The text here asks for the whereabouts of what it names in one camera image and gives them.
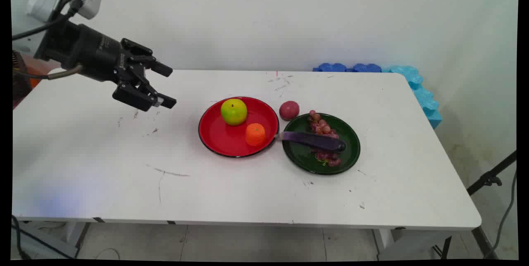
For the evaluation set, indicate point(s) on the light blue foam mat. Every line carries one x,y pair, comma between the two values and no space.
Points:
423,96

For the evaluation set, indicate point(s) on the black tripod stand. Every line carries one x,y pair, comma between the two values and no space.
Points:
489,179

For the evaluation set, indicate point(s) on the dark blue foam mat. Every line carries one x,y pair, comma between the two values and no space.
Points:
351,67

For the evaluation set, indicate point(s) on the white folding table leg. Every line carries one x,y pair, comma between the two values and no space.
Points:
76,235

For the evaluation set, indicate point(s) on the red grape bunch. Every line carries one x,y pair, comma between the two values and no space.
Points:
320,127

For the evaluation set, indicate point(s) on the dark red round fruit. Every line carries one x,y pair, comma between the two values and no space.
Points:
289,110

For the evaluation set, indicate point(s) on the orange red background object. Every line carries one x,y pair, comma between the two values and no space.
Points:
35,72

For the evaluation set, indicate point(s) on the orange tangerine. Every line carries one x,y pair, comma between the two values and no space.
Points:
255,134

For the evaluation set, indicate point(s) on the green apple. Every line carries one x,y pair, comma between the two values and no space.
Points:
234,111

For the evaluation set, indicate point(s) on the white table leg frame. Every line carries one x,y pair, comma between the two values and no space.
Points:
396,243

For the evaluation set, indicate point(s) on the red round plate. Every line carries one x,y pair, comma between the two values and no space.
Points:
231,140

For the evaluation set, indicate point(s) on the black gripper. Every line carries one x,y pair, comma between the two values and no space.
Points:
89,53

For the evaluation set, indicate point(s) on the purple eggplant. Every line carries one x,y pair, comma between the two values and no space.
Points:
318,141

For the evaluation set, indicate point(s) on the dark green round plate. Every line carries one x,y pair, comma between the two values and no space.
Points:
306,158

